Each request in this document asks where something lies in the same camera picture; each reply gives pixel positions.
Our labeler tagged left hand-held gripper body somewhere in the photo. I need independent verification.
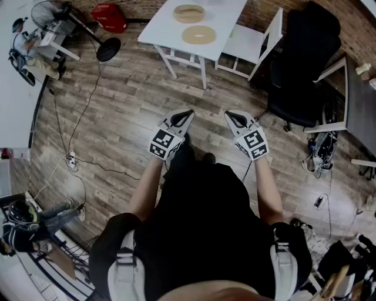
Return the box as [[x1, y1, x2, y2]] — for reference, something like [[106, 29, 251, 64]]
[[147, 118, 187, 162]]

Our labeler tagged person's left shoulder strap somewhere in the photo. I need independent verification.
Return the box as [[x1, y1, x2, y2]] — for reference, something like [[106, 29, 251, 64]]
[[107, 229, 146, 301]]

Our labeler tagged cream object on desk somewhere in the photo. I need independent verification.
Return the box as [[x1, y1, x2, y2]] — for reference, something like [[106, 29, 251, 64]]
[[355, 62, 372, 76]]

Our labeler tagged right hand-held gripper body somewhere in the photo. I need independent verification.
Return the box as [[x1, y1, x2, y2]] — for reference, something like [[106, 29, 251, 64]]
[[234, 123, 270, 161]]

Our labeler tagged black charger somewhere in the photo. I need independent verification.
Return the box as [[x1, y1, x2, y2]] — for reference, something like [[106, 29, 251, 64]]
[[313, 193, 329, 211]]

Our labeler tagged red plastic crate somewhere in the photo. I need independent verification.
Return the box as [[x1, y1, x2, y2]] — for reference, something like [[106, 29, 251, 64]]
[[91, 3, 128, 34]]

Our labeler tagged dark desk with white frame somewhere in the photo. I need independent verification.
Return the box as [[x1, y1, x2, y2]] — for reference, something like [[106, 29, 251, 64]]
[[304, 54, 376, 180]]

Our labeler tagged black office chair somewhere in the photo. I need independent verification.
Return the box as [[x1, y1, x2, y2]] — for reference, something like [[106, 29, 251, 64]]
[[250, 1, 343, 132]]

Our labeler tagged person's right forearm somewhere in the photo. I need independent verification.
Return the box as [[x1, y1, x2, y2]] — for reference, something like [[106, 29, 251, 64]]
[[253, 155, 286, 226]]

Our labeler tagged white workbench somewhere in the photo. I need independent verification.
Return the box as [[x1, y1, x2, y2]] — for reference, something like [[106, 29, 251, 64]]
[[0, 232, 98, 301]]

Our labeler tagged white power strip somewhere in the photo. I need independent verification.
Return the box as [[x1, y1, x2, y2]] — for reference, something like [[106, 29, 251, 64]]
[[66, 149, 78, 170]]

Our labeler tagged black fan cable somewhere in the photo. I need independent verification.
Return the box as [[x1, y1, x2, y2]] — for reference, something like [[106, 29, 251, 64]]
[[68, 36, 102, 152]]

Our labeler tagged person's right shoulder strap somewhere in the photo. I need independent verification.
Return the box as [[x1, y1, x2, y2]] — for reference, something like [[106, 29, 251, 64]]
[[271, 232, 300, 301]]

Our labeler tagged black floor cable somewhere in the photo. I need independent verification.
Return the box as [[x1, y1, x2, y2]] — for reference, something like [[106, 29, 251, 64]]
[[75, 158, 141, 180]]

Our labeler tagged person's body in black clothing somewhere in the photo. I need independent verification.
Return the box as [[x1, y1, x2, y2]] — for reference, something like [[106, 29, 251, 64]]
[[88, 133, 314, 301]]

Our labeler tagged small white side table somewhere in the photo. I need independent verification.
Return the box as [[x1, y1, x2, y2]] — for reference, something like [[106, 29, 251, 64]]
[[36, 28, 81, 62]]

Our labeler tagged person's shoulder strap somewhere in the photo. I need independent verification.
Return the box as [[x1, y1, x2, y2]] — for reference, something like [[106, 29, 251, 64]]
[[271, 232, 300, 301], [107, 229, 146, 301]]

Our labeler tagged black equipment pile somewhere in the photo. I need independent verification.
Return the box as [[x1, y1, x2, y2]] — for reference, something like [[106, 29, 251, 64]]
[[318, 233, 376, 301]]

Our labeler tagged black standing fan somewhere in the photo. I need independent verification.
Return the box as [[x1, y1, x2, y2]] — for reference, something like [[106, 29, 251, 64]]
[[31, 0, 122, 63]]

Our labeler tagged person's left forearm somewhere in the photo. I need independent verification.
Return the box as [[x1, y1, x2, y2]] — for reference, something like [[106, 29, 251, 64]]
[[127, 157, 165, 223]]

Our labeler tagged white floor cable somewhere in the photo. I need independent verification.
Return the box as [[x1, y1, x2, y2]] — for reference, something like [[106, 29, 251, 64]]
[[33, 155, 69, 200]]

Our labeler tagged white chair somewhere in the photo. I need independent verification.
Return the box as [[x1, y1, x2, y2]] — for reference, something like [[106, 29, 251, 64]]
[[215, 7, 284, 82]]

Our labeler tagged equipment bundle on floor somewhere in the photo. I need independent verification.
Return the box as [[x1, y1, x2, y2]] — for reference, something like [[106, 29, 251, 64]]
[[301, 101, 339, 179]]

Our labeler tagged person's head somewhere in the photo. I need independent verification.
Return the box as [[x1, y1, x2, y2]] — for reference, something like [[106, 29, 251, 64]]
[[157, 280, 267, 301]]

